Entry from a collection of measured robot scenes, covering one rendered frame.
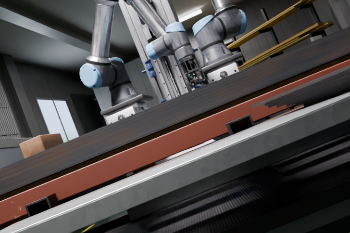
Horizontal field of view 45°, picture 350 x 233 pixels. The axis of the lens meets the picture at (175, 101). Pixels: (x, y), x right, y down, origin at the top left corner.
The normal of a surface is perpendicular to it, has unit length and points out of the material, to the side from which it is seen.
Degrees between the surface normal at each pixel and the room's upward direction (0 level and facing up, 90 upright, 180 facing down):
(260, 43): 90
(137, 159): 90
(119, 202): 90
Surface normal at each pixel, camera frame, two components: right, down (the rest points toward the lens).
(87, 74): -0.52, 0.25
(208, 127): -0.04, -0.07
